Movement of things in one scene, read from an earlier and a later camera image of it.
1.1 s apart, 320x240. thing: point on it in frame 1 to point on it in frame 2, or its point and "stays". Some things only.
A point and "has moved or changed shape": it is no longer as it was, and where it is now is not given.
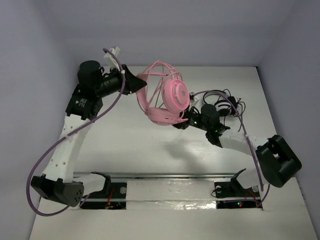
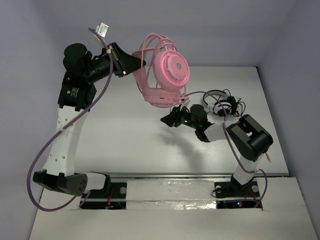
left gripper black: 125,79 to 117,60
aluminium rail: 88,174 stays
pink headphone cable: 165,63 to 147,49
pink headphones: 166,95 has moved or changed shape
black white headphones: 226,105 stays
